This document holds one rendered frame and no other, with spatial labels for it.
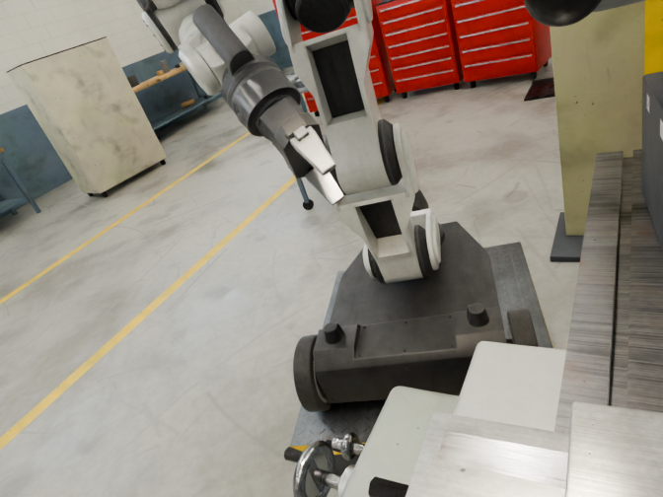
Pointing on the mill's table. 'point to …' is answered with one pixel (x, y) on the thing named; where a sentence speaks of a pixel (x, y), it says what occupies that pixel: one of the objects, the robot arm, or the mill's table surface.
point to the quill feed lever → (560, 11)
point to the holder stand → (653, 149)
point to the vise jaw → (614, 452)
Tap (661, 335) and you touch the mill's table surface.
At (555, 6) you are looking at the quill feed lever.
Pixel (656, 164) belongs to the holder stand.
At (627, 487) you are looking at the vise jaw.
